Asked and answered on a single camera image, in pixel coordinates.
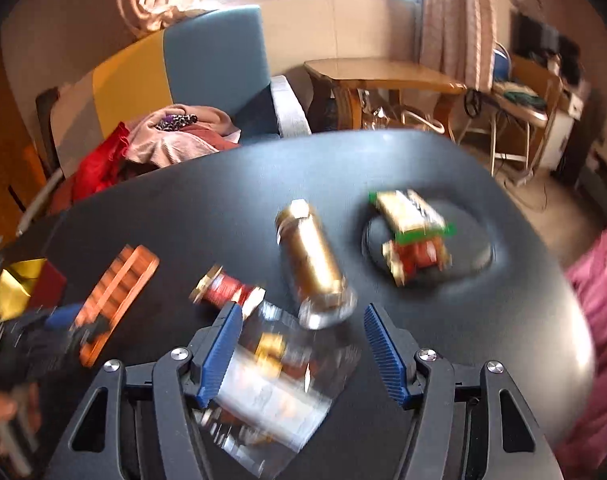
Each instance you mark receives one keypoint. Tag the orange plastic rack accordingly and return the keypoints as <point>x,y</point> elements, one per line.
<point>128,270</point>

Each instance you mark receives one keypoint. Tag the pink blanket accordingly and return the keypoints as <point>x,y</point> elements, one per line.
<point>178,147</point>

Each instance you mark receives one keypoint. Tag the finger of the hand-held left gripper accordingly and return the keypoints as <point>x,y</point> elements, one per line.
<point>65,316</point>

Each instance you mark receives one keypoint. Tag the small green snack packet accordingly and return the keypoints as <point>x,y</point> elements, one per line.
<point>408,212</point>

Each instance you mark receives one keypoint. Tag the red cloth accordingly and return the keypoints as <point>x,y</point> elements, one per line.
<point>100,165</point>

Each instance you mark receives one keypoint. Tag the wooden cabinet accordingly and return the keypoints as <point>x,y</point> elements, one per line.
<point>538,75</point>

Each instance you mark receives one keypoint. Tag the white cabinet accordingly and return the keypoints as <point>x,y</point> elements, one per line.
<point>563,130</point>

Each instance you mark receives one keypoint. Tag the blue and yellow armchair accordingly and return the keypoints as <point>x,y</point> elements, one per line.
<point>213,60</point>

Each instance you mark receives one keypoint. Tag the green folded cloth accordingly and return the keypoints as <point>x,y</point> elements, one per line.
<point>518,92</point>

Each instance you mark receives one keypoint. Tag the red candy packet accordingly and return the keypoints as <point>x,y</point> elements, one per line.
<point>228,292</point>
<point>418,255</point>

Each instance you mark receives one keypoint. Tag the pink bed cover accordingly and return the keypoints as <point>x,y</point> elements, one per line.
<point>598,285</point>

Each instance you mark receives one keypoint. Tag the clear plastic bag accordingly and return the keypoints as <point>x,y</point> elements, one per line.
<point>273,395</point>

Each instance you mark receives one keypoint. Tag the gold metal can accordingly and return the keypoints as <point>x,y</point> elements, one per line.
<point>311,260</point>

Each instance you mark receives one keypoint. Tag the black television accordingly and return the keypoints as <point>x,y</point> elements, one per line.
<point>548,40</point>

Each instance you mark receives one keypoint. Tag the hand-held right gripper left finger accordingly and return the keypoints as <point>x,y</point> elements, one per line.
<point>218,360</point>

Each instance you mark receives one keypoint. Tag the purple patterned cloth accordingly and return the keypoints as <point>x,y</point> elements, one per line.
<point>176,121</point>

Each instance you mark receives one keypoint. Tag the red and yellow box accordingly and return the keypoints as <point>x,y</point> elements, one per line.
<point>48,285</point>

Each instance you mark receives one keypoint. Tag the white folding chair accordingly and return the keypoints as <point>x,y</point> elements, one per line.
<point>523,110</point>

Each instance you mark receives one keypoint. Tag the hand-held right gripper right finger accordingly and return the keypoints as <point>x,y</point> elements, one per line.
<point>388,360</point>

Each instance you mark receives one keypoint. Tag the wooden side table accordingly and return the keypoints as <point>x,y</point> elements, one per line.
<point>383,72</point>

